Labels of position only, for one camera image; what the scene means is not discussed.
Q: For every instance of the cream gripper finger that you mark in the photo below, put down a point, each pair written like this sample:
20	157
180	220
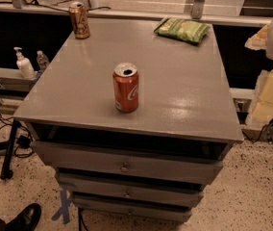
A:
258	40
261	109

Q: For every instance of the red coke can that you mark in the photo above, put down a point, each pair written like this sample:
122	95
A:
125	83

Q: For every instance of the green jalapeno chip bag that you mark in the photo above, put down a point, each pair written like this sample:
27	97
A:
182	29

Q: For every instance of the gold tall drink can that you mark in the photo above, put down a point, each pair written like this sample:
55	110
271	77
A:
78	15

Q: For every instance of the grey drawer cabinet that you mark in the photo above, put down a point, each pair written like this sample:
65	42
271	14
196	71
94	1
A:
185	109

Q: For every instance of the middle grey drawer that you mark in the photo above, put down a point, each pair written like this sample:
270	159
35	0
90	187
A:
84	184

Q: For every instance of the grey drawer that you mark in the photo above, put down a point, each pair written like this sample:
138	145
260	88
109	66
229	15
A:
126	163
84	184
133	208

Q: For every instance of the bottom grey drawer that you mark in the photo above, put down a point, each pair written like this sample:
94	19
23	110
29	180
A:
133	208

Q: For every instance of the small clear plastic bottle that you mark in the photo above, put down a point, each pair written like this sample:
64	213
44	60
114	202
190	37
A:
42	60

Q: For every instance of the top grey drawer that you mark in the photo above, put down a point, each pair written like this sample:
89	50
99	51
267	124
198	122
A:
126	163

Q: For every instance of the white pump dispenser bottle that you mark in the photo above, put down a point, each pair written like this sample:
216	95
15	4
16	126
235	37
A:
24	64

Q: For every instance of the blue tape cross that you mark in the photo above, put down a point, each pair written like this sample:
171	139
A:
66	212

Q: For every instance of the black metal stand leg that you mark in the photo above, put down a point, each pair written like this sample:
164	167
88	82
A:
6	173

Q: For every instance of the black leather shoe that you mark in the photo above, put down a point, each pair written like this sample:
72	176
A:
27	220

